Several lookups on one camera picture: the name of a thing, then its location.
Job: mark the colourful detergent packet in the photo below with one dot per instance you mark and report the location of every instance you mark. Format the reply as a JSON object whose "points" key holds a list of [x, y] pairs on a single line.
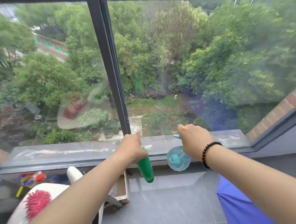
{"points": [[31, 180]]}

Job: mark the clear blue spray bottle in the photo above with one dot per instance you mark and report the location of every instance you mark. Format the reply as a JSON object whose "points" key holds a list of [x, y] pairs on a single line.
{"points": [[177, 159]]}

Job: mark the person's left hand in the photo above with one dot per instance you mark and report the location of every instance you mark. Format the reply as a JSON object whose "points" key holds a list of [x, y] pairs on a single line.
{"points": [[130, 149]]}

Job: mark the dark window frame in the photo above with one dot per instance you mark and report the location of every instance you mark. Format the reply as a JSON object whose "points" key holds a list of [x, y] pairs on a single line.
{"points": [[109, 68]]}

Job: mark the white chair with red pattern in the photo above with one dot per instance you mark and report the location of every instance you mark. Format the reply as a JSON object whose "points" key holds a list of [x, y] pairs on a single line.
{"points": [[40, 199]]}

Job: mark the grey window sill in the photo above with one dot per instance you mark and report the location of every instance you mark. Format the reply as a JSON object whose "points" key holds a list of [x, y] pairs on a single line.
{"points": [[65, 153]]}

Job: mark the person's right forearm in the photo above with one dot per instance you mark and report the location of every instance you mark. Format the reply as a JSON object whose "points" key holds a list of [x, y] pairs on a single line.
{"points": [[264, 183]]}

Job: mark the person's left fingers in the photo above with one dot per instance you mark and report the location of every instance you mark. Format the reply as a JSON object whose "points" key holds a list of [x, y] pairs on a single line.
{"points": [[132, 137]]}

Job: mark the white wooden frame piece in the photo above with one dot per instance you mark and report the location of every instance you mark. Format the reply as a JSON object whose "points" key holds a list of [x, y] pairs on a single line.
{"points": [[123, 190]]}

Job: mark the blue umbrella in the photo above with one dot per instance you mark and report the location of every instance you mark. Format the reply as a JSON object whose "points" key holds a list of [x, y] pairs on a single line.
{"points": [[240, 207]]}

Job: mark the person's right hand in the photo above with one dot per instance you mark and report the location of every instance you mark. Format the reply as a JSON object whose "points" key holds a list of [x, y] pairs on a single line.
{"points": [[194, 142]]}

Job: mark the person's left forearm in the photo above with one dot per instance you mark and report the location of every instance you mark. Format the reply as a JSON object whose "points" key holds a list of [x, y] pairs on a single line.
{"points": [[76, 204]]}

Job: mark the green trees outside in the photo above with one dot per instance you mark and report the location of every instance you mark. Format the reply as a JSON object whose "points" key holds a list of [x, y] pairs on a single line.
{"points": [[210, 60]]}

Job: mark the person's right fingers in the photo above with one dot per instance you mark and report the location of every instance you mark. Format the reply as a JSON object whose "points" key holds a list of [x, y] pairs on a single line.
{"points": [[187, 128]]}

